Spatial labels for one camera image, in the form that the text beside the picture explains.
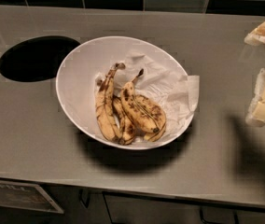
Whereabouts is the spotted banana with stem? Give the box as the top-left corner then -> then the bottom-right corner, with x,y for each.
120,69 -> 160,133

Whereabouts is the dark spotted banana right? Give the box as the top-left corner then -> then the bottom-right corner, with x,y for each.
135,94 -> 166,142

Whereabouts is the small middle spotted banana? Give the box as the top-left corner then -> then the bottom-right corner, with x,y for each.
112,96 -> 136,146

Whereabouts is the long spotted banana left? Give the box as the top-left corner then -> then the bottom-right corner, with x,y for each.
95,63 -> 125,142

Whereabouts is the white oval bowl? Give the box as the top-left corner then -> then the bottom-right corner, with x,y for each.
56,36 -> 182,150

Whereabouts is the white paper napkin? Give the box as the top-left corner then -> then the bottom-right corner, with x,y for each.
93,52 -> 201,142

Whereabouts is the round black counter hole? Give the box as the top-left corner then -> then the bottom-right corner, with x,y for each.
0,35 -> 80,82

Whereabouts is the framed sign below counter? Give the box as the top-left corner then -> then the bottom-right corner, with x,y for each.
0,180 -> 64,214

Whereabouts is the black cabinet handle right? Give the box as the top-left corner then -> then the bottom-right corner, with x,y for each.
199,206 -> 239,224

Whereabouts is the black cabinet handle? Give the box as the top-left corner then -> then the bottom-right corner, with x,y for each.
199,206 -> 239,224
78,189 -> 91,209

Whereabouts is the black cabinet handle left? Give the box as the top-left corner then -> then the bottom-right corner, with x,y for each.
78,189 -> 91,209

